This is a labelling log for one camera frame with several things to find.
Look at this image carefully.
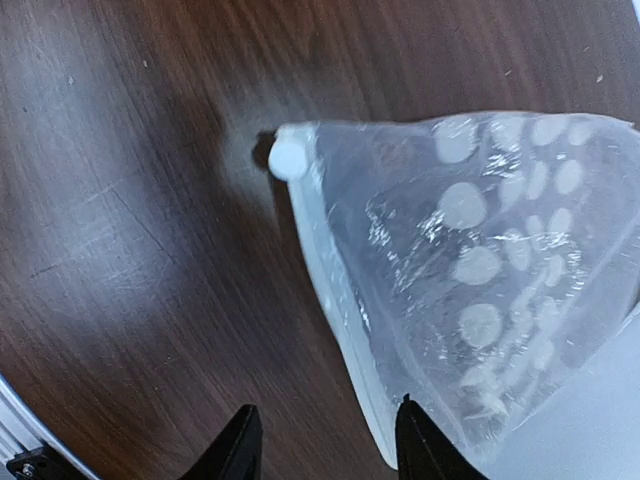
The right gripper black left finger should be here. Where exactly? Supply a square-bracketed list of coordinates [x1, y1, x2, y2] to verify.
[180, 404, 263, 480]

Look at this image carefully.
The front aluminium frame rail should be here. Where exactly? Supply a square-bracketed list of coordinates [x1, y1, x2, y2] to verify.
[1, 377, 98, 480]

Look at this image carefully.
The clear zip top bag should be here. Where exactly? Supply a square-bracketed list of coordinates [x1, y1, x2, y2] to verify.
[268, 111, 639, 466]

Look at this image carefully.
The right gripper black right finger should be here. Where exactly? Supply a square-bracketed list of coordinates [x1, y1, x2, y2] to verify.
[395, 394, 487, 480]

